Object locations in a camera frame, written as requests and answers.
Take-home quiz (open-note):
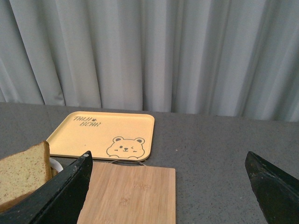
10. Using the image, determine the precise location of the grey curtain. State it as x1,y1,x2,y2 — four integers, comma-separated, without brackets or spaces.
0,0,299,121

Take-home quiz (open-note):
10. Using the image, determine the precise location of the bread slice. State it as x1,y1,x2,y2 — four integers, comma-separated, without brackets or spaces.
0,141,52,212
50,167,59,177

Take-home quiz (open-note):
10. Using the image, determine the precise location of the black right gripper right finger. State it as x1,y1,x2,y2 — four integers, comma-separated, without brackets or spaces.
245,151,299,224

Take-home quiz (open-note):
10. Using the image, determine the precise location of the bamboo cutting board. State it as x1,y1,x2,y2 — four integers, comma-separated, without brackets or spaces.
78,162,176,224

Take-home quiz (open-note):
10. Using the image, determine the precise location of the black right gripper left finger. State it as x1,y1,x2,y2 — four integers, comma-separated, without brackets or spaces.
0,151,93,224

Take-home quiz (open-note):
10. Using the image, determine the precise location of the yellow bear tray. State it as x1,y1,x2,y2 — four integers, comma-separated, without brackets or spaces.
47,111,155,161

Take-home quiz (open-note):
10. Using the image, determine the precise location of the white round plate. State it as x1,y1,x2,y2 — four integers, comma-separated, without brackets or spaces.
50,158,63,173

